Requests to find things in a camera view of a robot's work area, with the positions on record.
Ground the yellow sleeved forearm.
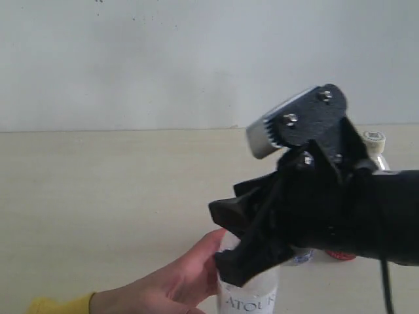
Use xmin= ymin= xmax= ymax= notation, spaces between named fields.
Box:
xmin=26 ymin=292 xmax=95 ymax=314

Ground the bare human hand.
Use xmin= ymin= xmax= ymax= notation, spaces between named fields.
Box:
xmin=89 ymin=228 xmax=225 ymax=314

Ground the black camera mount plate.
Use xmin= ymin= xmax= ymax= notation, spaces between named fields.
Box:
xmin=263 ymin=84 xmax=347 ymax=160

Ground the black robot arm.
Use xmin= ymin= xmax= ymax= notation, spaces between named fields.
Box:
xmin=209 ymin=141 xmax=418 ymax=287

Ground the clear labelled plastic bottle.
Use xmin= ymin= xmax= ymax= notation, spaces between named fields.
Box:
xmin=216 ymin=230 xmax=279 ymax=314

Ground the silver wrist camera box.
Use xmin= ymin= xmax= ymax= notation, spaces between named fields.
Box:
xmin=246 ymin=85 xmax=321 ymax=160

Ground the black cable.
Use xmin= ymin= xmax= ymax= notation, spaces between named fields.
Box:
xmin=373 ymin=183 xmax=395 ymax=314

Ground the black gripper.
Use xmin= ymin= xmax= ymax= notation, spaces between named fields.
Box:
xmin=208 ymin=141 xmax=373 ymax=287

